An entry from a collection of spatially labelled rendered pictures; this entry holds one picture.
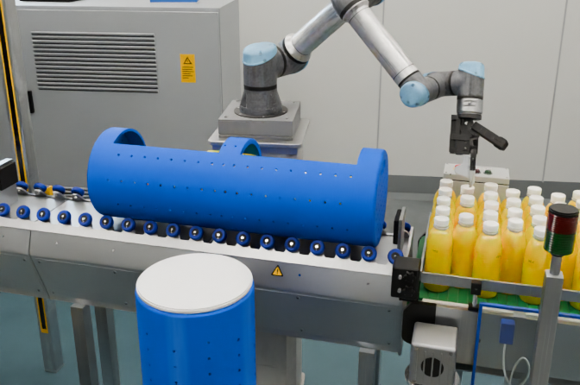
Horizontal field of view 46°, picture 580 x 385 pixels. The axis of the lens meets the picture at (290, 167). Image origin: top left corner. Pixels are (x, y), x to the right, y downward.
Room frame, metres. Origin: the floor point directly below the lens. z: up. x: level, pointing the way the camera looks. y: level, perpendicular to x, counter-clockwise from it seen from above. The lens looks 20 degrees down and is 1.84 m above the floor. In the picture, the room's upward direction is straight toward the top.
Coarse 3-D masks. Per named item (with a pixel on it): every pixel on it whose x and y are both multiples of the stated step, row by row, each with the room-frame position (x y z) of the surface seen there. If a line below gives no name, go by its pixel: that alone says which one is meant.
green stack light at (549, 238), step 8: (552, 232) 1.34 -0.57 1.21; (576, 232) 1.35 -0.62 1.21; (544, 240) 1.37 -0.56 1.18; (552, 240) 1.34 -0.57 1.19; (560, 240) 1.33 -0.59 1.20; (568, 240) 1.33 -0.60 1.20; (544, 248) 1.36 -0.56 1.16; (552, 248) 1.34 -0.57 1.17; (560, 248) 1.33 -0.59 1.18; (568, 248) 1.33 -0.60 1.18
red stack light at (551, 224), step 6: (552, 216) 1.35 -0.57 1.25; (546, 222) 1.37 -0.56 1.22; (552, 222) 1.35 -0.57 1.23; (558, 222) 1.34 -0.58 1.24; (564, 222) 1.33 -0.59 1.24; (570, 222) 1.33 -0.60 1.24; (576, 222) 1.34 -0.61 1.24; (546, 228) 1.36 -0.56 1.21; (552, 228) 1.34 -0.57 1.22; (558, 228) 1.33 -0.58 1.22; (564, 228) 1.33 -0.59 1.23; (570, 228) 1.33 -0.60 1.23; (576, 228) 1.34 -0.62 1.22; (564, 234) 1.33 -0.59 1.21; (570, 234) 1.33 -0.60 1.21
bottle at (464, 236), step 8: (464, 224) 1.66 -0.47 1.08; (472, 224) 1.66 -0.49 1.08; (456, 232) 1.66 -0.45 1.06; (464, 232) 1.65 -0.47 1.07; (472, 232) 1.65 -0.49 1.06; (456, 240) 1.65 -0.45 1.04; (464, 240) 1.64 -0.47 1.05; (472, 240) 1.64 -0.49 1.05; (456, 248) 1.65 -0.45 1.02; (464, 248) 1.64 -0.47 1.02; (472, 248) 1.64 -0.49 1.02; (456, 256) 1.65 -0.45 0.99; (464, 256) 1.64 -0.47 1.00; (472, 256) 1.64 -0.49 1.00; (456, 264) 1.65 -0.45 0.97; (464, 264) 1.64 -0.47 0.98; (472, 264) 1.64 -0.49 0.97; (456, 272) 1.64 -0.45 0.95; (464, 272) 1.64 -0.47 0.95
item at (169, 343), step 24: (144, 312) 1.35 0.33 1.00; (168, 312) 1.32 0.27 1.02; (216, 312) 1.32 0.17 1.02; (240, 312) 1.37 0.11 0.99; (144, 336) 1.36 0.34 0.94; (168, 336) 1.31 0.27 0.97; (192, 336) 1.31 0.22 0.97; (216, 336) 1.32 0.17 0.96; (240, 336) 1.36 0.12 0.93; (144, 360) 1.37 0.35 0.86; (168, 360) 1.32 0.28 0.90; (192, 360) 1.31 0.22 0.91; (216, 360) 1.32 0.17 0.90; (240, 360) 1.36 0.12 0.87; (144, 384) 1.38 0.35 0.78; (168, 384) 1.32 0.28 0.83; (192, 384) 1.31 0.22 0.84; (216, 384) 1.32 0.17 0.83; (240, 384) 1.36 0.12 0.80
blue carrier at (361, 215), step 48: (96, 144) 1.97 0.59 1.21; (144, 144) 2.16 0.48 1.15; (240, 144) 1.90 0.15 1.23; (96, 192) 1.91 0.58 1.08; (144, 192) 1.86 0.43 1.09; (192, 192) 1.82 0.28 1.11; (240, 192) 1.79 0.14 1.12; (288, 192) 1.76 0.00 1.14; (336, 192) 1.73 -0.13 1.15; (384, 192) 1.88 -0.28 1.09; (336, 240) 1.76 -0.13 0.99
